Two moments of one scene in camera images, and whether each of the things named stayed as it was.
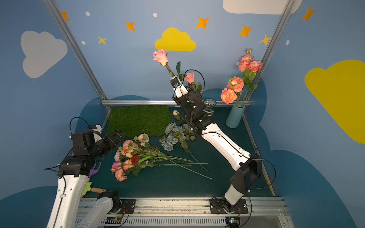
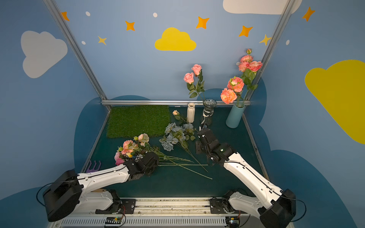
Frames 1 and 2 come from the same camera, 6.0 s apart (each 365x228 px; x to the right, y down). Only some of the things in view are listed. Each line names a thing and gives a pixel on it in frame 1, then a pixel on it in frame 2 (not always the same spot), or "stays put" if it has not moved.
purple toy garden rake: (93, 171) stays put
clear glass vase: (209, 105) stays put
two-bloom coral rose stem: (235, 86) stays put
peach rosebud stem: (176, 114) stays put
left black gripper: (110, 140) → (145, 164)
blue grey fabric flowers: (176, 134) stays put
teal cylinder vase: (235, 116) stays put
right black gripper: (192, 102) → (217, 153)
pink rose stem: (161, 56) → (196, 69)
